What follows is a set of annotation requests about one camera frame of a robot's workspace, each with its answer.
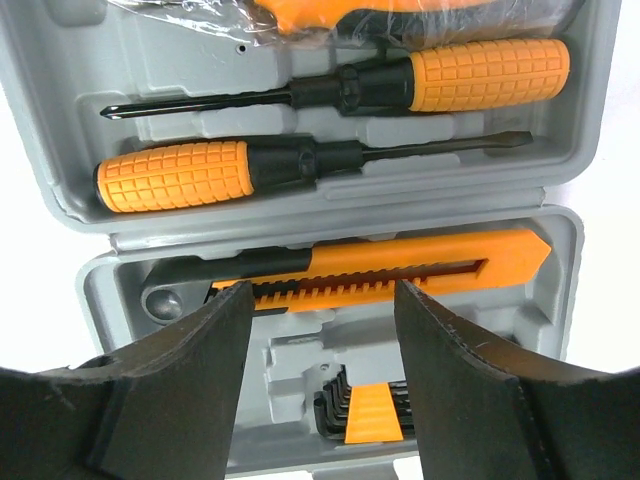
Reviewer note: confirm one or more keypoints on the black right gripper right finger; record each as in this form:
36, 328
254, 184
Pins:
486, 408

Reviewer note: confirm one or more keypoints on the orange handle thick screwdriver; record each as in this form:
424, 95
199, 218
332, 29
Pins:
468, 77

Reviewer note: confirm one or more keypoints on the orange handle slim screwdriver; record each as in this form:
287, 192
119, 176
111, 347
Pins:
202, 173

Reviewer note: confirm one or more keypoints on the orange hex key holder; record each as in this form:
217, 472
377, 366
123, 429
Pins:
366, 414

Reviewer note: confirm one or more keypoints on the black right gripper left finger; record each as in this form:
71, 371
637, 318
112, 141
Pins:
162, 407

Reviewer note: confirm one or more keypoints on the grey plastic tool case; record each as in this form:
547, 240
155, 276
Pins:
62, 62

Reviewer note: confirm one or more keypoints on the orange black utility knife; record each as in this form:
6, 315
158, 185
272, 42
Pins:
339, 275

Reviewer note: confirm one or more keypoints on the orange handle pliers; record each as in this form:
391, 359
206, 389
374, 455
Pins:
406, 24

